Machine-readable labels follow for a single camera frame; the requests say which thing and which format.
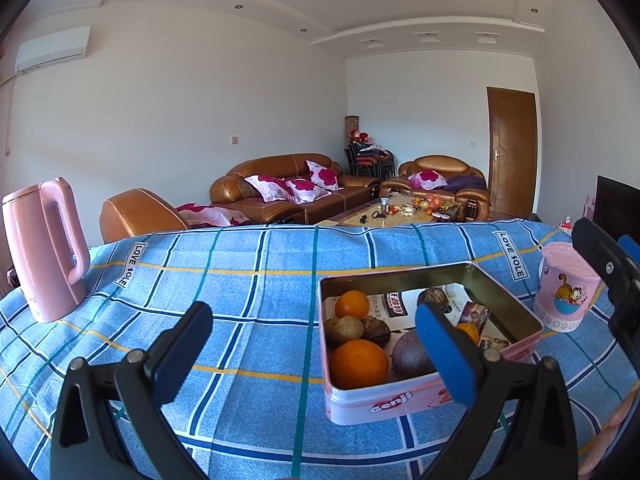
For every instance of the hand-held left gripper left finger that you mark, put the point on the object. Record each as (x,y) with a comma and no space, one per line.
(177,355)

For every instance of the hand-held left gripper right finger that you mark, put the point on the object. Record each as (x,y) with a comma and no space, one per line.
(447,355)

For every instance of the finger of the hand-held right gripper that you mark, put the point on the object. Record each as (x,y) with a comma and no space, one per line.
(597,252)
(631,252)

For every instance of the large round purple-brown fruit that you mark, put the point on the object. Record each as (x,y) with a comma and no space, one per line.
(410,355)

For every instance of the dark wrinkled passion fruit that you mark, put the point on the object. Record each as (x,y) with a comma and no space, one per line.
(376,332)

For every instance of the large orange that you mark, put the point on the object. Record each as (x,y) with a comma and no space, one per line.
(359,365)

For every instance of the pink tin box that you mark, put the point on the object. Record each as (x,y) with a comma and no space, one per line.
(360,405)

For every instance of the brown kiwi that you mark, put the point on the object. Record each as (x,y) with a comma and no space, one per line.
(344,329)

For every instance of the person's right hand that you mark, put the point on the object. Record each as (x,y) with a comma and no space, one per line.
(610,435)

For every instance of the small red ornament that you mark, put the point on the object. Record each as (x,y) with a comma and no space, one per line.
(566,221)

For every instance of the colourful printed packet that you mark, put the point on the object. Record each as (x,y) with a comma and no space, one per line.
(472,314)

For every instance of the black television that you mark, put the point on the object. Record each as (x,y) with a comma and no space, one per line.
(617,205)

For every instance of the pink cartoon cat cup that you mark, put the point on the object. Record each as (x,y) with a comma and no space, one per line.
(562,290)

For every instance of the printed paper sheet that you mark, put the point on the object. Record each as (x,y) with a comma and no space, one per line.
(395,302)

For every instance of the blue checked tablecloth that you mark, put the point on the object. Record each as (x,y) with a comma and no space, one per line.
(250,280)

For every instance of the brown wooden door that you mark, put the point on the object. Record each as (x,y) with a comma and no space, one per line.
(511,150)

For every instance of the brown leather armchair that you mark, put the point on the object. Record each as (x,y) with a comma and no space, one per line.
(440,162)
(135,212)

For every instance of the purple cloth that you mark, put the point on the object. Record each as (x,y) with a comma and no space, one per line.
(465,183)

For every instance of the plate of mixed fruit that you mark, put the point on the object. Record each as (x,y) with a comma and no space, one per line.
(432,204)

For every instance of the wooden coffee table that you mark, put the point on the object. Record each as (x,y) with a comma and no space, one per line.
(360,217)

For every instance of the pink electric kettle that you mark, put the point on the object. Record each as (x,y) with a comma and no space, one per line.
(40,250)

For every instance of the white pillow with red flowers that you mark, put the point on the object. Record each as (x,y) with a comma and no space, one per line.
(324,175)
(307,190)
(269,187)
(427,180)

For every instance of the stack of dark chairs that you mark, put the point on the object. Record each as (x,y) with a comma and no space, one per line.
(370,160)

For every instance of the brown leather sofa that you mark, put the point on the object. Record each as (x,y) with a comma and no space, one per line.
(270,165)

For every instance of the red plush toy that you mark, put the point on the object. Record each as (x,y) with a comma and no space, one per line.
(359,136)

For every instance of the tall woven vase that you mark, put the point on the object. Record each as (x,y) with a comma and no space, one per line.
(351,127)

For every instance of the white air conditioner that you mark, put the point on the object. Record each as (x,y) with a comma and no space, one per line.
(52,50)

